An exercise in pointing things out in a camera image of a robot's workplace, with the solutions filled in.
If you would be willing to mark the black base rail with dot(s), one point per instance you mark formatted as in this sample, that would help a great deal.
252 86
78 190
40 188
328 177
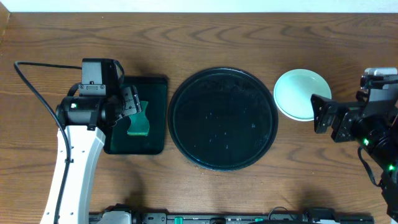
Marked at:
122 214

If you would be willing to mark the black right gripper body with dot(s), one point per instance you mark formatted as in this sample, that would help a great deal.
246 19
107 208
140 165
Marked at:
354 109

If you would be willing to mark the black rectangular water tray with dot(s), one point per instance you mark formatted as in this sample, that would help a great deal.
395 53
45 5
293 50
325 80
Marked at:
154 91

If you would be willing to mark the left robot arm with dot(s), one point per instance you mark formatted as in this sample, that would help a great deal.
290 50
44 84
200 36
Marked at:
85 118

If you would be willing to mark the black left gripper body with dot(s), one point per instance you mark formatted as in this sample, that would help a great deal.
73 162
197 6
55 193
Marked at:
131 101

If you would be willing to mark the round black tray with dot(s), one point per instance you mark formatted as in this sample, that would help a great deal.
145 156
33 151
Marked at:
223 119

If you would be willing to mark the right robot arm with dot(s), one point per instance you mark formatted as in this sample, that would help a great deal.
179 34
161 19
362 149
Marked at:
371 125

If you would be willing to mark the mint green plate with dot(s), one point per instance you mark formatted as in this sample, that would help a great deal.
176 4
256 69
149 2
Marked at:
293 91

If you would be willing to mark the green scouring sponge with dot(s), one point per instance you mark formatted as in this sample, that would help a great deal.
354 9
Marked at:
139 123

